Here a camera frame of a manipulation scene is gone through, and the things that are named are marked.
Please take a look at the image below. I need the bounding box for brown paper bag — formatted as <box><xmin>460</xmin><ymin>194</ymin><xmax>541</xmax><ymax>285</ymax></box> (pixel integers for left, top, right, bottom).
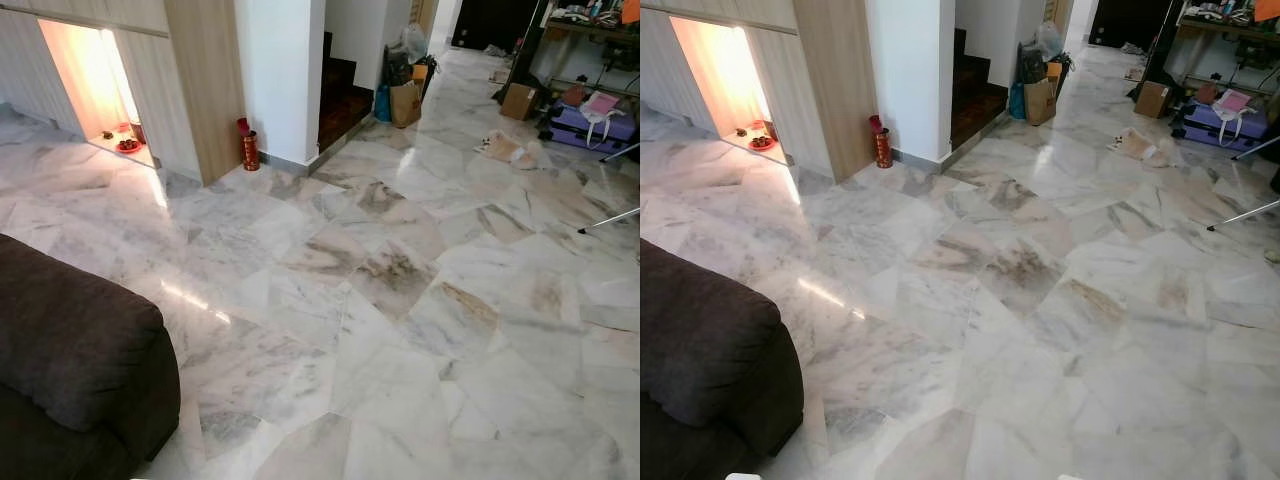
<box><xmin>389</xmin><ymin>80</ymin><xmax>424</xmax><ymax>129</ymax></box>
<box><xmin>1023</xmin><ymin>78</ymin><xmax>1059</xmax><ymax>127</ymax></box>

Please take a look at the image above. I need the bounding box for purple suitcase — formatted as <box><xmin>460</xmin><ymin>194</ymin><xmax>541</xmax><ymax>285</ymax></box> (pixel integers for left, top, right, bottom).
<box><xmin>1172</xmin><ymin>99</ymin><xmax>1272</xmax><ymax>153</ymax></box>
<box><xmin>544</xmin><ymin>102</ymin><xmax>639</xmax><ymax>154</ymax></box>

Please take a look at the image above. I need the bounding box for cluttered storage shelf rack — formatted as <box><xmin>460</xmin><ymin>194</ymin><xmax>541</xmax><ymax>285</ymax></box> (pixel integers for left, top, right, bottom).
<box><xmin>528</xmin><ymin>0</ymin><xmax>641</xmax><ymax>101</ymax></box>
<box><xmin>1163</xmin><ymin>0</ymin><xmax>1280</xmax><ymax>97</ymax></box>

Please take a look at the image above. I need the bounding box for dark grey-brown fabric sofa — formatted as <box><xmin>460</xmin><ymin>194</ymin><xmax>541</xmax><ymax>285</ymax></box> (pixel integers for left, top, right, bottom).
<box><xmin>640</xmin><ymin>238</ymin><xmax>805</xmax><ymax>480</ymax></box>
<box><xmin>0</xmin><ymin>233</ymin><xmax>182</xmax><ymax>480</ymax></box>

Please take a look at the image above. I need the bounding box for small brown cardboard box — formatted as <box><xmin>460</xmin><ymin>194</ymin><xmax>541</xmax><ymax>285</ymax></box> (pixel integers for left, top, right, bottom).
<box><xmin>499</xmin><ymin>83</ymin><xmax>542</xmax><ymax>122</ymax></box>
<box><xmin>1134</xmin><ymin>80</ymin><xmax>1177</xmax><ymax>119</ymax></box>

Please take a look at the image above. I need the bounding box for pink and white bag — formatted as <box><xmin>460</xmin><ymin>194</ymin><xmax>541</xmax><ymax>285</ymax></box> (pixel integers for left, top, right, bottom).
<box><xmin>1210</xmin><ymin>88</ymin><xmax>1257</xmax><ymax>123</ymax></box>
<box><xmin>578</xmin><ymin>91</ymin><xmax>623</xmax><ymax>125</ymax></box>

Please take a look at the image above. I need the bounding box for dark wooden staircase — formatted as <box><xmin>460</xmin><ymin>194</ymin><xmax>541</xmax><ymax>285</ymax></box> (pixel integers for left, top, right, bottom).
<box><xmin>319</xmin><ymin>32</ymin><xmax>374</xmax><ymax>152</ymax></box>
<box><xmin>951</xmin><ymin>28</ymin><xmax>1010</xmax><ymax>151</ymax></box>

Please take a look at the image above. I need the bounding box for red cylindrical canister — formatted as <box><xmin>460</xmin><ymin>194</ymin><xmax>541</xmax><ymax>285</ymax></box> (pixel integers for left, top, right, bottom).
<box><xmin>237</xmin><ymin>117</ymin><xmax>262</xmax><ymax>172</ymax></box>
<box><xmin>868</xmin><ymin>114</ymin><xmax>895</xmax><ymax>169</ymax></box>

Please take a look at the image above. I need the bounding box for black bag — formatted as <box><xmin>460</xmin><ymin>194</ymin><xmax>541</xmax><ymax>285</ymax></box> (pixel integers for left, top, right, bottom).
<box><xmin>1018</xmin><ymin>43</ymin><xmax>1048</xmax><ymax>84</ymax></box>
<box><xmin>384</xmin><ymin>46</ymin><xmax>415</xmax><ymax>87</ymax></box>

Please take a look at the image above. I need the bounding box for light wooden wall cabinet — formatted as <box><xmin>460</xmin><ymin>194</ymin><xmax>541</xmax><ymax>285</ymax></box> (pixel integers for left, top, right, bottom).
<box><xmin>640</xmin><ymin>0</ymin><xmax>880</xmax><ymax>184</ymax></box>
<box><xmin>0</xmin><ymin>0</ymin><xmax>247</xmax><ymax>187</ymax></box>

